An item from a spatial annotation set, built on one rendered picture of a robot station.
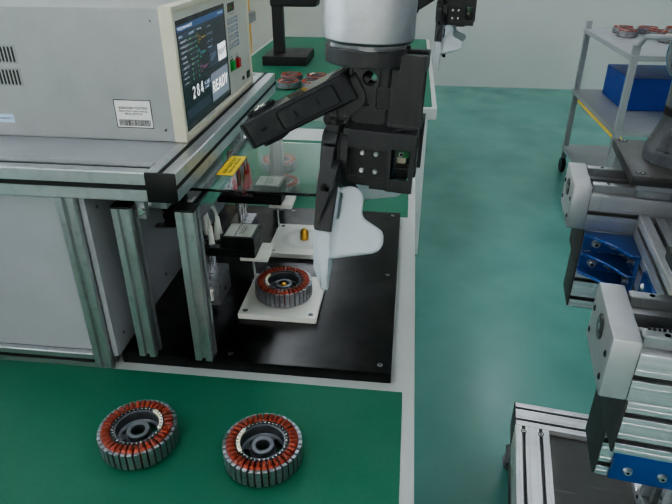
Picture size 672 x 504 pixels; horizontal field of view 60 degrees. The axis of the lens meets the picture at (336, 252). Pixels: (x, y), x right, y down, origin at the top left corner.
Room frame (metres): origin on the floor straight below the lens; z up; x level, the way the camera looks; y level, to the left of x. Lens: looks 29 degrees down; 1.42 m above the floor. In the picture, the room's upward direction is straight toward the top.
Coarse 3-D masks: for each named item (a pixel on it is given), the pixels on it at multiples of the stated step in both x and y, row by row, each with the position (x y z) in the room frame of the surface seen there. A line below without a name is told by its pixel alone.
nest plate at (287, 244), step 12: (288, 228) 1.28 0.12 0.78; (300, 228) 1.28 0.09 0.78; (312, 228) 1.28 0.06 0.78; (276, 240) 1.22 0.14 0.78; (288, 240) 1.22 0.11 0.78; (300, 240) 1.22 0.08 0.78; (312, 240) 1.22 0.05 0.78; (276, 252) 1.16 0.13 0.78; (288, 252) 1.16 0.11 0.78; (300, 252) 1.16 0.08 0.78; (312, 252) 1.16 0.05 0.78
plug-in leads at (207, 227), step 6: (192, 198) 1.00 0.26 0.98; (204, 216) 1.01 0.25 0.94; (216, 216) 1.00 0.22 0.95; (204, 222) 1.01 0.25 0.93; (210, 222) 0.97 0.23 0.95; (216, 222) 0.99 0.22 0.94; (204, 228) 1.01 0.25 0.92; (210, 228) 0.97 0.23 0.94; (216, 228) 0.99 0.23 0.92; (204, 234) 1.01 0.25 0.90; (210, 234) 0.97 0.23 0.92; (216, 234) 0.99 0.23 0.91; (204, 240) 0.99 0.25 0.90; (210, 240) 0.97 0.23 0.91; (216, 240) 0.99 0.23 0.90; (210, 246) 0.97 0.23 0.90
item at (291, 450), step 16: (256, 416) 0.64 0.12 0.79; (272, 416) 0.64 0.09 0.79; (240, 432) 0.61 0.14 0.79; (256, 432) 0.63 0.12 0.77; (272, 432) 0.63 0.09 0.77; (288, 432) 0.61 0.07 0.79; (224, 448) 0.59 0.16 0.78; (240, 448) 0.58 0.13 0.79; (256, 448) 0.59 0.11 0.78; (272, 448) 0.59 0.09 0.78; (288, 448) 0.58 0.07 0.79; (224, 464) 0.58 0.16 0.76; (240, 464) 0.56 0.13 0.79; (256, 464) 0.56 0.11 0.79; (272, 464) 0.56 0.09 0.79; (288, 464) 0.56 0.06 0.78; (240, 480) 0.55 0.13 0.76; (256, 480) 0.54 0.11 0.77; (272, 480) 0.55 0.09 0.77
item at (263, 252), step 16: (240, 224) 1.02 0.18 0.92; (256, 224) 1.02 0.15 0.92; (208, 240) 0.99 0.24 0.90; (224, 240) 0.96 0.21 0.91; (240, 240) 0.96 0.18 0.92; (256, 240) 0.98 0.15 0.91; (208, 256) 1.00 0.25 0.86; (240, 256) 0.96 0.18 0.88; (256, 256) 0.96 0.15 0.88; (208, 272) 0.98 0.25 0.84
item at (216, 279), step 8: (224, 264) 1.03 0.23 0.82; (216, 272) 1.00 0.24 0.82; (224, 272) 1.00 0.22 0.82; (216, 280) 0.97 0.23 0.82; (224, 280) 1.00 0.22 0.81; (216, 288) 0.96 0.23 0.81; (224, 288) 0.99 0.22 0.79; (216, 296) 0.96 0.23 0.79; (224, 296) 0.99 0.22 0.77; (216, 304) 0.96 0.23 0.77
